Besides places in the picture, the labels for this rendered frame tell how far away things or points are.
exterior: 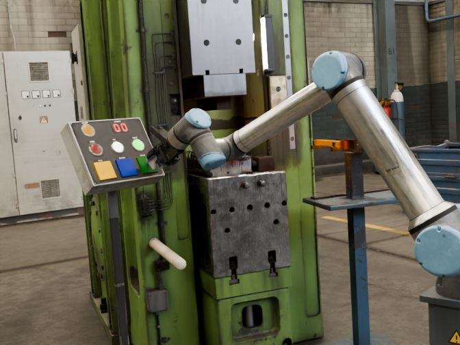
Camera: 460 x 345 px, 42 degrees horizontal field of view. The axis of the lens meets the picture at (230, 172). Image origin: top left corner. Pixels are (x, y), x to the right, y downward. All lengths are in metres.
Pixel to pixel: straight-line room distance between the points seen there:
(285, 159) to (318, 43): 7.55
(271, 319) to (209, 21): 1.40
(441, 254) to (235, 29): 1.46
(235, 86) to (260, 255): 0.77
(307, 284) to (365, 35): 8.32
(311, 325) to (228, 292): 0.63
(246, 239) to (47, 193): 5.33
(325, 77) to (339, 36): 8.91
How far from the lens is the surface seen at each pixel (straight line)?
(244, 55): 2.73
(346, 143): 2.54
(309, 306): 3.16
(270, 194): 2.71
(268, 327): 2.91
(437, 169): 6.36
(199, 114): 2.15
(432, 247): 1.72
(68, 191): 7.87
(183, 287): 2.86
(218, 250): 2.66
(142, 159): 2.41
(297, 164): 2.98
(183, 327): 2.92
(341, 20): 10.78
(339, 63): 1.79
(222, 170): 2.68
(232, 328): 2.84
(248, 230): 2.69
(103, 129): 2.41
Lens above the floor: 1.20
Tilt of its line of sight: 6 degrees down
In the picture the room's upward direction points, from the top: 4 degrees counter-clockwise
